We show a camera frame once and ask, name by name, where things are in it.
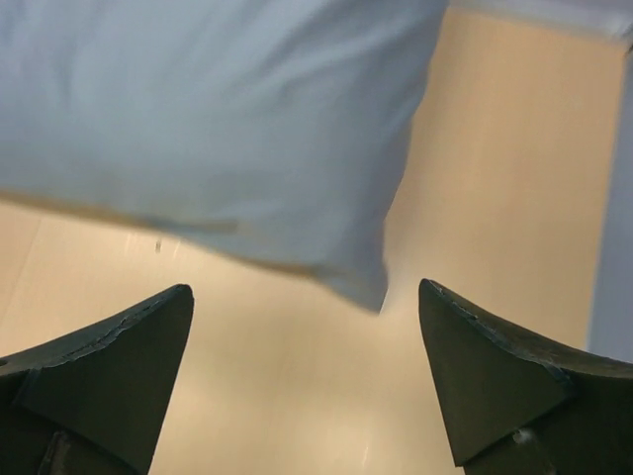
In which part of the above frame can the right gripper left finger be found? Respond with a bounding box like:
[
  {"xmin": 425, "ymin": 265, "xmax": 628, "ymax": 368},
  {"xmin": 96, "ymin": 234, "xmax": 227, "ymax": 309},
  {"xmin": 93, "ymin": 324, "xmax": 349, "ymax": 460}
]
[{"xmin": 1, "ymin": 284, "xmax": 194, "ymax": 474}]

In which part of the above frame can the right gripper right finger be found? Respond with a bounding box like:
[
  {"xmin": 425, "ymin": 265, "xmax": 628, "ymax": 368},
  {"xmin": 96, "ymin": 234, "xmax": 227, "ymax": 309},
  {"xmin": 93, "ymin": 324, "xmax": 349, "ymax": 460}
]
[{"xmin": 418, "ymin": 279, "xmax": 632, "ymax": 475}]

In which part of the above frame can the grey pillowcase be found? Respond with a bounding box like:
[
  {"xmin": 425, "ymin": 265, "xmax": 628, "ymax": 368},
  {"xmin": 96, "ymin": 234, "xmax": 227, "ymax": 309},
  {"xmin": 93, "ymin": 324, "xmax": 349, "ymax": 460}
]
[{"xmin": 1, "ymin": 1, "xmax": 447, "ymax": 312}]

